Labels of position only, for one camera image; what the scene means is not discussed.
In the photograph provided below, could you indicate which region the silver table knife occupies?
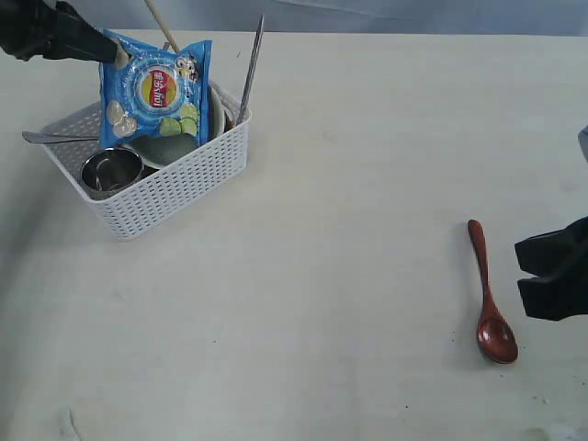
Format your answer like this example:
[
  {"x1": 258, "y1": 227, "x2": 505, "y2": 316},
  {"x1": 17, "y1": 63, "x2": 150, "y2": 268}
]
[{"x1": 235, "y1": 14, "x2": 265, "y2": 125}]

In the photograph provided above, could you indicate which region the white ceramic bowl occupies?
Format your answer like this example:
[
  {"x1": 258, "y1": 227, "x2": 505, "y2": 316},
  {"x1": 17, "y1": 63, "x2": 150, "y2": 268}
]
[{"x1": 126, "y1": 84, "x2": 227, "y2": 170}]

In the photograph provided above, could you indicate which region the blue chips bag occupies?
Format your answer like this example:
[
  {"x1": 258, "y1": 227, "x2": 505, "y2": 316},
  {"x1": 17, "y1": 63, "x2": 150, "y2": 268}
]
[{"x1": 99, "y1": 30, "x2": 212, "y2": 148}]

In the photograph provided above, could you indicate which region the white perforated plastic basket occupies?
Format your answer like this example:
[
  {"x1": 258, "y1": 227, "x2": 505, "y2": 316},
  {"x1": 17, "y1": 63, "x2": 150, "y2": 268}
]
[{"x1": 44, "y1": 110, "x2": 252, "y2": 241}]

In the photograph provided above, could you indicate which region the dark red wooden spoon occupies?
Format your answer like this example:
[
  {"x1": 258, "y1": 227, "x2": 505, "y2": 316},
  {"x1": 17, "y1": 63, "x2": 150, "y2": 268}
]
[{"x1": 467, "y1": 220, "x2": 518, "y2": 364}]

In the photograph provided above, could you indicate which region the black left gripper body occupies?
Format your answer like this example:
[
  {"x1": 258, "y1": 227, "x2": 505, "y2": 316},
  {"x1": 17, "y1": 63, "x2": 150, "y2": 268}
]
[{"x1": 1, "y1": 0, "x2": 57, "y2": 62}]

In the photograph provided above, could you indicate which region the light wooden chopstick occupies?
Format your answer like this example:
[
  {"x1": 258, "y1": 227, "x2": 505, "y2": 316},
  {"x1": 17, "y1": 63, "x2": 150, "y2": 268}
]
[{"x1": 144, "y1": 0, "x2": 180, "y2": 53}]

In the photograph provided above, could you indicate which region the stainless steel cup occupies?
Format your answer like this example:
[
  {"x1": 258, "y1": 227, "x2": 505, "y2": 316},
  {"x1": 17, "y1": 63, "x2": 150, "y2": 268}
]
[{"x1": 79, "y1": 147, "x2": 144, "y2": 199}]

